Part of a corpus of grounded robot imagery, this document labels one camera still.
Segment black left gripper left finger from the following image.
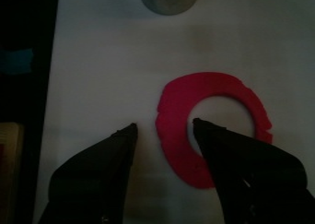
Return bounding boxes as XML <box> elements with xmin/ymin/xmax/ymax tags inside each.
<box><xmin>37</xmin><ymin>122</ymin><xmax>139</xmax><ymax>224</ymax></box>

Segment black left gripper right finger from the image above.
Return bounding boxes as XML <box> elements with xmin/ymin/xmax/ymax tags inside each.
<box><xmin>191</xmin><ymin>117</ymin><xmax>315</xmax><ymax>224</ymax></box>

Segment red dough ring scrap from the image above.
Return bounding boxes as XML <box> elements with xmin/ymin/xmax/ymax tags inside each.
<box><xmin>153</xmin><ymin>71</ymin><xmax>275</xmax><ymax>190</ymax></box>

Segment round metal dough cutter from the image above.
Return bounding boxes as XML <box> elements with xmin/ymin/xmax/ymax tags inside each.
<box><xmin>139</xmin><ymin>0</ymin><xmax>201</xmax><ymax>17</ymax></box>

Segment wooden drawer box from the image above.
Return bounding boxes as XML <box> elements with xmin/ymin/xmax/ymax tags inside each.
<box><xmin>0</xmin><ymin>122</ymin><xmax>24</xmax><ymax>224</ymax></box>

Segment white plastic cutting board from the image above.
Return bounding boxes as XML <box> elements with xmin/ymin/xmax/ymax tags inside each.
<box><xmin>32</xmin><ymin>0</ymin><xmax>315</xmax><ymax>224</ymax></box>

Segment blue tape piece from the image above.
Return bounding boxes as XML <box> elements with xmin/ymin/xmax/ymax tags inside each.
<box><xmin>0</xmin><ymin>47</ymin><xmax>34</xmax><ymax>76</ymax></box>

